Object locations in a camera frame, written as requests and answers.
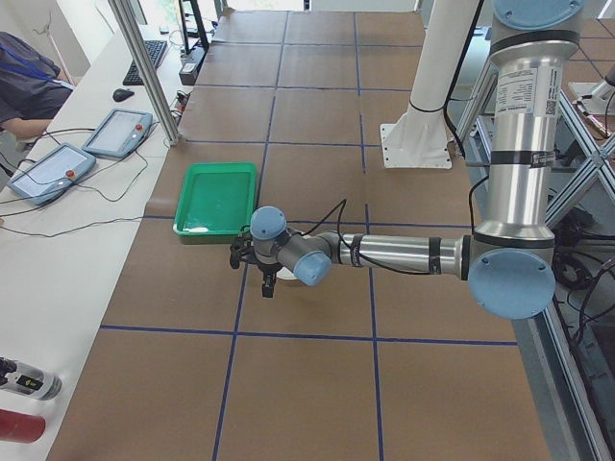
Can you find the teach pendant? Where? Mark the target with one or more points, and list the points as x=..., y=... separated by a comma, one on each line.
x=48, y=178
x=119, y=133

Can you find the near teach pendant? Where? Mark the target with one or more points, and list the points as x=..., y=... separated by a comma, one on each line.
x=48, y=178

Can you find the clear water bottle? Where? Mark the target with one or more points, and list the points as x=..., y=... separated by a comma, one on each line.
x=29, y=381

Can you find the green plastic tray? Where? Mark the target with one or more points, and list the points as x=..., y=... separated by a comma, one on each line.
x=216, y=201

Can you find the white round plate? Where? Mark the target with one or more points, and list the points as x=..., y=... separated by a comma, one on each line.
x=286, y=274

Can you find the far teach pendant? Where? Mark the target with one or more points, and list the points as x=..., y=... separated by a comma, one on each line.
x=119, y=133

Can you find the white pedestal column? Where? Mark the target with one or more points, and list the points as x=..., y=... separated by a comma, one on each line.
x=419, y=138

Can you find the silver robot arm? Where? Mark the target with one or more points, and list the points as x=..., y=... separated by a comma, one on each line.
x=506, y=259

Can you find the seated person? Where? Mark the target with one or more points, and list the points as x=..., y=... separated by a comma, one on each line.
x=33, y=88

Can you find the red bottle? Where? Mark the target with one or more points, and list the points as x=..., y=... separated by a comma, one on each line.
x=21, y=428

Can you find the aluminium frame post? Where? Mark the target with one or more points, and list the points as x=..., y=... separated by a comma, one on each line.
x=124, y=15

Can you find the black computer mouse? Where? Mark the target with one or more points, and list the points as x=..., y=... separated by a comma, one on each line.
x=122, y=94

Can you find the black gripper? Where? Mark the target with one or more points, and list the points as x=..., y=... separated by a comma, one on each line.
x=265, y=268

